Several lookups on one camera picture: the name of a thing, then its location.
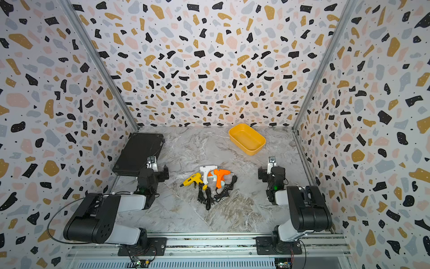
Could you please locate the yellow plastic storage box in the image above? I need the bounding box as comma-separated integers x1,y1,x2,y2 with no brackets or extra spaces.
228,123,266,156

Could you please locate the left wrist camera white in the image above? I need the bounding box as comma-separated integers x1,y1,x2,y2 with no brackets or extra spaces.
146,156,158,172

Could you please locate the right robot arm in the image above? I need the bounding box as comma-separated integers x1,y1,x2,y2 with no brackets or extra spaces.
258,166,333,246

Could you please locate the white hot glue gun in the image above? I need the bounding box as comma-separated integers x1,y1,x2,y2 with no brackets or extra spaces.
199,165,218,185

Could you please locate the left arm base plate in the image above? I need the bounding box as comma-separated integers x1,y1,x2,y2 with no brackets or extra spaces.
118,237,168,257

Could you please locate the black hard case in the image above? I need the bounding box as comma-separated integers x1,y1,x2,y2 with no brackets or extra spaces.
112,133,165,177

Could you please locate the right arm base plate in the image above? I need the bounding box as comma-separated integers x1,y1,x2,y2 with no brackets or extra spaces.
255,236,302,255

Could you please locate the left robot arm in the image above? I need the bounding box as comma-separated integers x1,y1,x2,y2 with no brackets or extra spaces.
63,166,169,248

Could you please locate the slotted white cable duct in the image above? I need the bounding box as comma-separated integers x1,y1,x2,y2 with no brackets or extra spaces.
68,258,276,269

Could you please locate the aluminium front rail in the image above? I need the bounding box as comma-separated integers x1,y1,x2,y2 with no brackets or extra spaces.
66,232,352,260

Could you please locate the orange hot glue gun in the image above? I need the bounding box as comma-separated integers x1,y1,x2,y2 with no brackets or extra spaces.
212,169,237,202

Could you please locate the yellow hot glue gun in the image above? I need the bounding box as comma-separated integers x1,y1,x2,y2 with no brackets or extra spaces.
180,173,213,211

